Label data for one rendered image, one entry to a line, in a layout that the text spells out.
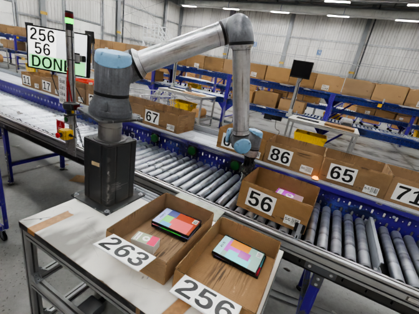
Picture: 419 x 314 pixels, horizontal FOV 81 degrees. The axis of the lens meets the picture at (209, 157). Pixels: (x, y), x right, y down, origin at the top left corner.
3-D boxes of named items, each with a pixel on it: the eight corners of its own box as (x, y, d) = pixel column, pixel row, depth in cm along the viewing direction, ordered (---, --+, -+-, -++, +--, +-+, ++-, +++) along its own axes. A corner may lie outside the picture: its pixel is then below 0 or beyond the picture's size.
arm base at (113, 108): (101, 120, 102) (102, 96, 98) (80, 108, 112) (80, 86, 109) (139, 118, 117) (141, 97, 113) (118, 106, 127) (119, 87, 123)
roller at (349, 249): (342, 266, 116) (346, 258, 114) (342, 217, 160) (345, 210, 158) (354, 271, 114) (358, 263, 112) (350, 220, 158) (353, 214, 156)
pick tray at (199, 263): (169, 291, 83) (173, 268, 79) (217, 233, 116) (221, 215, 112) (248, 339, 72) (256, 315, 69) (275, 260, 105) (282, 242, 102)
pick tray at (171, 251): (104, 250, 95) (104, 229, 91) (163, 208, 128) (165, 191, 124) (163, 286, 84) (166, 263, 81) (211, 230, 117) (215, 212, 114)
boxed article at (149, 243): (152, 256, 95) (153, 247, 94) (130, 247, 98) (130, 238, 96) (159, 247, 100) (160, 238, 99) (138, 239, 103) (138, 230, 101)
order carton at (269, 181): (235, 205, 143) (241, 179, 137) (253, 188, 167) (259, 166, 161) (303, 235, 126) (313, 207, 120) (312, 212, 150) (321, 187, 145)
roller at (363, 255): (357, 273, 113) (361, 265, 111) (353, 221, 157) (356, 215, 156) (370, 278, 111) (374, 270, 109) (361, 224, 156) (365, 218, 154)
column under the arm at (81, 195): (106, 216, 114) (107, 150, 103) (70, 195, 124) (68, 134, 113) (144, 195, 136) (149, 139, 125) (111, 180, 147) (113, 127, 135)
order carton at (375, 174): (316, 179, 167) (324, 156, 161) (320, 167, 192) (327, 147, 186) (382, 200, 151) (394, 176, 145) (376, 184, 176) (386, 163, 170)
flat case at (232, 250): (254, 276, 92) (255, 273, 92) (211, 253, 100) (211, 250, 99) (264, 255, 104) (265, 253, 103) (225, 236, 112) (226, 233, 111)
